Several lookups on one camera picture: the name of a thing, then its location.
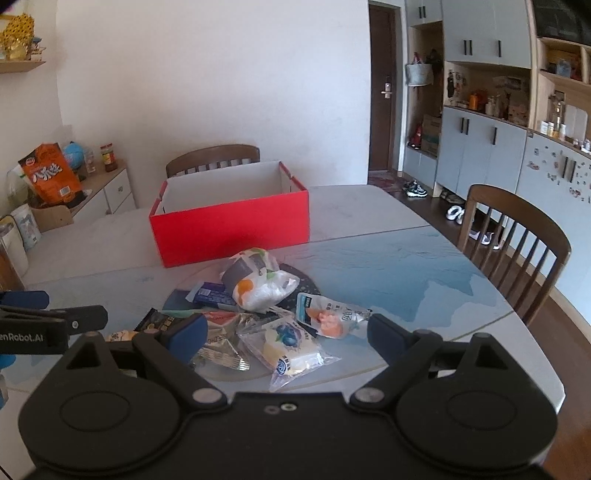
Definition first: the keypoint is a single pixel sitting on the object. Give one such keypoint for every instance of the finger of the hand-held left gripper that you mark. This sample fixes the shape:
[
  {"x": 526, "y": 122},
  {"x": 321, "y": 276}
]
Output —
[
  {"x": 87, "y": 318},
  {"x": 23, "y": 299}
]

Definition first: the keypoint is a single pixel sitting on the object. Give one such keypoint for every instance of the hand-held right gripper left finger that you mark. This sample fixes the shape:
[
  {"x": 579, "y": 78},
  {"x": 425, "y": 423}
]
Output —
[{"x": 187, "y": 339}]

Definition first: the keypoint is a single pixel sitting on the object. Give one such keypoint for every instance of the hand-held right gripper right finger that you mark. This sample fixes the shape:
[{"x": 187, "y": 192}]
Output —
[{"x": 384, "y": 336}]

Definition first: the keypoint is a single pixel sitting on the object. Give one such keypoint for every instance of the black snack packet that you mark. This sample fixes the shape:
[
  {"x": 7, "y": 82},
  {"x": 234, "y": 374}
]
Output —
[{"x": 154, "y": 321}]

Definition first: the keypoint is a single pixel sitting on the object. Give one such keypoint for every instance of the yellow cat figurine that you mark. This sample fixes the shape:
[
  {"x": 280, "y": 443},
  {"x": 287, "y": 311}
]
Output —
[{"x": 121, "y": 335}]

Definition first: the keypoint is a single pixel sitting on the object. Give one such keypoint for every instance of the gold crinkled snack packet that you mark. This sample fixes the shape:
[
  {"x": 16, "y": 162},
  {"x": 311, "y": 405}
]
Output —
[{"x": 221, "y": 355}]

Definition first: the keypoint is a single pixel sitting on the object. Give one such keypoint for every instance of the white patterned tissue pack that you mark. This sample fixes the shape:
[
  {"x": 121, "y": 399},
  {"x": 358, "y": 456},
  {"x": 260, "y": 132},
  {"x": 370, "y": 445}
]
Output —
[{"x": 258, "y": 286}]

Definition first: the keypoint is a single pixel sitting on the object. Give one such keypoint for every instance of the blueberry bread packet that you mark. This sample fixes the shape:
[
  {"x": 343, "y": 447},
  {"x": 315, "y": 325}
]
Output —
[{"x": 286, "y": 346}]

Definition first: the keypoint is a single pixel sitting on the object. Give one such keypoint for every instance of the red cardboard box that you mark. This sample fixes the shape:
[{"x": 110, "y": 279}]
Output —
[{"x": 231, "y": 226}]

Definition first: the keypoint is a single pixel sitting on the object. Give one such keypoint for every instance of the white blue marble desktop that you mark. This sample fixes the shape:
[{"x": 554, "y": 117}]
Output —
[{"x": 392, "y": 272}]

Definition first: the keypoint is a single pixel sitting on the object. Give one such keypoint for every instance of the red white snack packet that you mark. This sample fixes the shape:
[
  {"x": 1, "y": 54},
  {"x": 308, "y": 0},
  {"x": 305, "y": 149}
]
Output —
[{"x": 221, "y": 319}]

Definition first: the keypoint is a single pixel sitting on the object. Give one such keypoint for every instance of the blue snack packet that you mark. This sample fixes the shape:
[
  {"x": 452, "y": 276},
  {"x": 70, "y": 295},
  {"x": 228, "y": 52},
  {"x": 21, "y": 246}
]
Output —
[{"x": 212, "y": 295}]

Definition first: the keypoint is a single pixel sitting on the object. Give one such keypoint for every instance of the white storage bag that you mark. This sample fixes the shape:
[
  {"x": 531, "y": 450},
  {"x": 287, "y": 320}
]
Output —
[{"x": 25, "y": 226}]

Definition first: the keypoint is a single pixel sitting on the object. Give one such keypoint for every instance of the brown cardboard box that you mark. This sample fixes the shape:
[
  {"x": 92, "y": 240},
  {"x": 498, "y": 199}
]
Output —
[{"x": 51, "y": 218}]

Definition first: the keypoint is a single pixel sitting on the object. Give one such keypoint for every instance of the orange snack bag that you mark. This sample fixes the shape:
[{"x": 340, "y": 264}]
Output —
[{"x": 51, "y": 177}]

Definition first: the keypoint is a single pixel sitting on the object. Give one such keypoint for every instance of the white drawer side cabinet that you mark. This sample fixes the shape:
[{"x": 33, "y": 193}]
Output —
[{"x": 115, "y": 189}]

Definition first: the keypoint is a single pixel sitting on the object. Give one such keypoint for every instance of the white slipper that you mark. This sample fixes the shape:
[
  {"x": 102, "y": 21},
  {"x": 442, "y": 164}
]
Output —
[
  {"x": 475, "y": 234},
  {"x": 489, "y": 240}
]

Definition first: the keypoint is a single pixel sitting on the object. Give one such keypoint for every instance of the white shoe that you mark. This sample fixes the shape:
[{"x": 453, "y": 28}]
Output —
[
  {"x": 460, "y": 217},
  {"x": 451, "y": 212}
]

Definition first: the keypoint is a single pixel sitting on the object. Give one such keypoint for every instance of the black white sneaker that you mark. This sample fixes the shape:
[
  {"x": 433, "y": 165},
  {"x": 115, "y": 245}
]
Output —
[
  {"x": 408, "y": 187},
  {"x": 421, "y": 191}
]

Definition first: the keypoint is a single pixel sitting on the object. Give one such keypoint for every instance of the small blue globe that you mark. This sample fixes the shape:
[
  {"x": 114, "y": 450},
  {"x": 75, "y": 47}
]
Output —
[{"x": 74, "y": 154}]

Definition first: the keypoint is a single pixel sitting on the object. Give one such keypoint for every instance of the small clear jar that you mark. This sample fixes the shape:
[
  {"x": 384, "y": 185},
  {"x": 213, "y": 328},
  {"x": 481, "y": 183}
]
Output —
[{"x": 90, "y": 161}]

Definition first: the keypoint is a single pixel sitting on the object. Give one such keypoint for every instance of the grey sneaker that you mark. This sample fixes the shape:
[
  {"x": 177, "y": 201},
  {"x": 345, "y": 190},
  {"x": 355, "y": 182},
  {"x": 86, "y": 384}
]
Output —
[{"x": 450, "y": 197}]

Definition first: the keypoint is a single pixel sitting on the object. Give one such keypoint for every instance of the red lid sauce jar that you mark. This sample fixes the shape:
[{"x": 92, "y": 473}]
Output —
[{"x": 109, "y": 159}]

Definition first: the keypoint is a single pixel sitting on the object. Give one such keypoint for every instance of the wooden slat-back chair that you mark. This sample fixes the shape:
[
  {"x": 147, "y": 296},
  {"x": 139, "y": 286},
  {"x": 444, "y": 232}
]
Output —
[
  {"x": 212, "y": 152},
  {"x": 517, "y": 203}
]

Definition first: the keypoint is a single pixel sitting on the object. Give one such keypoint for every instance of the red bag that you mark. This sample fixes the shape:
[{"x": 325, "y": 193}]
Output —
[{"x": 416, "y": 137}]

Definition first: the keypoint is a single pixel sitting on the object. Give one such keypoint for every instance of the pale blue lower cabinet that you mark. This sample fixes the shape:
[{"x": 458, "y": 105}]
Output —
[{"x": 480, "y": 157}]

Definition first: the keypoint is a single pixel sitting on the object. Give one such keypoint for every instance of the printed cardboard carton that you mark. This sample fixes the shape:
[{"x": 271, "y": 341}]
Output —
[{"x": 431, "y": 134}]

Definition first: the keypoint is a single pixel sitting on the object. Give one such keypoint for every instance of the pale blue cabinet with magnets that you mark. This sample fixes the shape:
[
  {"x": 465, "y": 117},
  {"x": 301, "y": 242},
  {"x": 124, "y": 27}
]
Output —
[{"x": 549, "y": 207}]

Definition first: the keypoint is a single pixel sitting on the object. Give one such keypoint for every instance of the orange bottle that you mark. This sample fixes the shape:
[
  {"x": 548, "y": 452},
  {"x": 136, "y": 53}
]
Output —
[{"x": 474, "y": 100}]

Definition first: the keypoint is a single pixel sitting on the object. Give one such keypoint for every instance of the yellow decoration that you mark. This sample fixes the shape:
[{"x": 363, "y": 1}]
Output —
[{"x": 16, "y": 37}]

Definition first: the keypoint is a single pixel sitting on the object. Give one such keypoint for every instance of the grey hanging bag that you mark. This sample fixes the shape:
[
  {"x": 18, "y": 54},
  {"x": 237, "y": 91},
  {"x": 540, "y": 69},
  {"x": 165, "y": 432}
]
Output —
[{"x": 419, "y": 74}]

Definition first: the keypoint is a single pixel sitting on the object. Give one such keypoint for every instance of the tall glass bottle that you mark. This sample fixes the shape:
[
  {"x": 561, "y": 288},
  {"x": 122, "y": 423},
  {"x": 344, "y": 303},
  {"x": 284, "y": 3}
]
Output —
[{"x": 557, "y": 115}]

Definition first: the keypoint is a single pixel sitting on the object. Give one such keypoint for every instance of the dark brown door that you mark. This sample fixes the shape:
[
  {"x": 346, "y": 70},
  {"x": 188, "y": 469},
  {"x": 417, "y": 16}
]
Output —
[{"x": 381, "y": 55}]

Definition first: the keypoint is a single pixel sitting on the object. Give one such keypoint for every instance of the wooden open shelf unit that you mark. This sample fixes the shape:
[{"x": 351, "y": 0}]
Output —
[{"x": 563, "y": 78}]

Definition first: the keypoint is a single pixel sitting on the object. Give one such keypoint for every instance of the pale blue upper cabinet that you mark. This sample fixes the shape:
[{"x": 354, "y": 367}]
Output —
[{"x": 485, "y": 27}]

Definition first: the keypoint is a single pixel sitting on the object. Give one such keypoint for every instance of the wooden wall shelf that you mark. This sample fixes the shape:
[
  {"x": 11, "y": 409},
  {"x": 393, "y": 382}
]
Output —
[{"x": 21, "y": 66}]

